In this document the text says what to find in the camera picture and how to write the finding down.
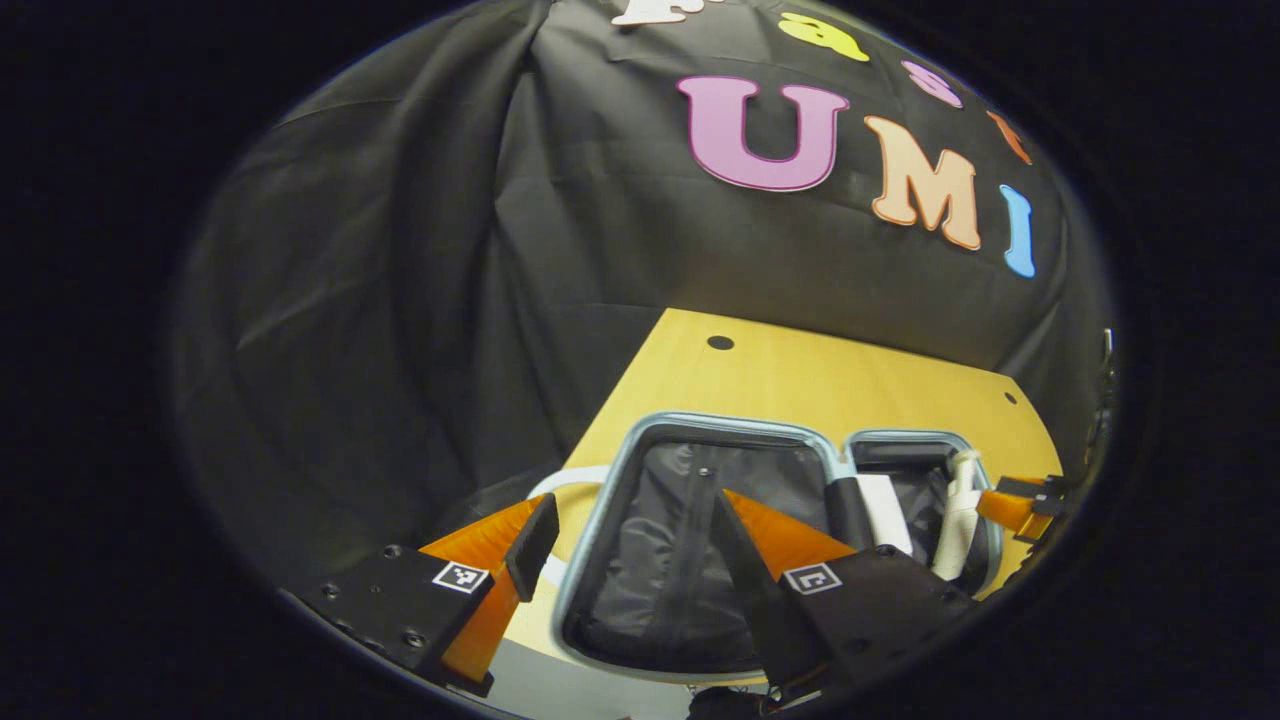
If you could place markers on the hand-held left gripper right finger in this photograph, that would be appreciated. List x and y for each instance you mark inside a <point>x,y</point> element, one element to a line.
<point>740,570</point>

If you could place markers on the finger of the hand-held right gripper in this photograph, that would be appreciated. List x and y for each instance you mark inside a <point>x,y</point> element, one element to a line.
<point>1015,510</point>

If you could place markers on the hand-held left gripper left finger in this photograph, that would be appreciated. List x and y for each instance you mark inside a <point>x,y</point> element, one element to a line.
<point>535,545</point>

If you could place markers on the white pump bottle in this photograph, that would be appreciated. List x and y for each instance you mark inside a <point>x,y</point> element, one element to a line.
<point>955,530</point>

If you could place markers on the light blue suitcase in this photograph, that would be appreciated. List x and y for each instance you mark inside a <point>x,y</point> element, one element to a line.
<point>660,540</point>

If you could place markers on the black and white tube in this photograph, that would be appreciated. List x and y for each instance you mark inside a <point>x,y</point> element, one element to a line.
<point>885,510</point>

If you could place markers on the black backdrop cloth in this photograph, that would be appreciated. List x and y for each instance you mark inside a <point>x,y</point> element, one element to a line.
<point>400,250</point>

